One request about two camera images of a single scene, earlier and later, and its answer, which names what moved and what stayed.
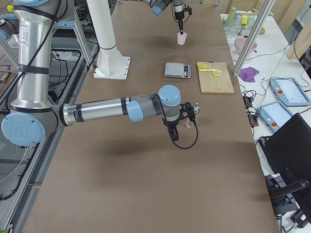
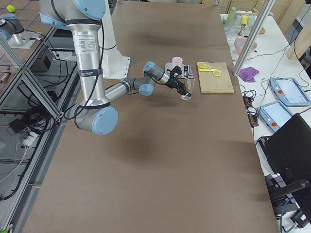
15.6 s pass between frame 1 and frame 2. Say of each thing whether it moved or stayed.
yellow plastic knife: stayed
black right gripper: moved
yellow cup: stayed
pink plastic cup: moved
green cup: stayed
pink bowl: stayed
